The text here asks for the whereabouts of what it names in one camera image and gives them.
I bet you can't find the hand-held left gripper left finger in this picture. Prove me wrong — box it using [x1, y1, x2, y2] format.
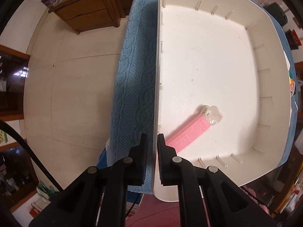
[28, 134, 148, 227]

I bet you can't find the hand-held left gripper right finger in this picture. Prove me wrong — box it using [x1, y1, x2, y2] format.
[157, 134, 277, 227]

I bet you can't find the pink hair roller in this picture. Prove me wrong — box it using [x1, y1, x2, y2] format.
[164, 105, 223, 152]

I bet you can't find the white plastic tray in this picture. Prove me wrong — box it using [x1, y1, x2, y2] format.
[151, 0, 294, 202]

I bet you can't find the pink fleece cloth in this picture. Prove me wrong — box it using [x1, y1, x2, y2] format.
[125, 194, 181, 227]

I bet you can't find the blue knitted-pattern towel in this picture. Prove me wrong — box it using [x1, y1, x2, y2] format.
[98, 0, 300, 195]

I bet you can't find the stack of books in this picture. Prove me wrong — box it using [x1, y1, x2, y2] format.
[30, 182, 61, 218]

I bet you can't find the colourful paper chart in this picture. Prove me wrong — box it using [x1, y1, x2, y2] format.
[0, 129, 9, 145]

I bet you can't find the dark wooden shelf unit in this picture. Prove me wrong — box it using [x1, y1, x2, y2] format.
[0, 44, 31, 117]

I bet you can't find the wooden cabinet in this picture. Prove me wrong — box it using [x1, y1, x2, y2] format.
[48, 0, 141, 35]

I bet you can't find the red and black box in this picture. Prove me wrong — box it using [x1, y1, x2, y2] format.
[285, 28, 303, 51]

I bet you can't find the dark green pouch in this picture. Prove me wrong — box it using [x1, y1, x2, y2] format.
[267, 2, 288, 26]

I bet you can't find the thin black cable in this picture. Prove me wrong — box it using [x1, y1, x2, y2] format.
[125, 192, 143, 221]

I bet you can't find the thick black cable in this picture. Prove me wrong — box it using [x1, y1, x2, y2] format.
[0, 119, 64, 192]

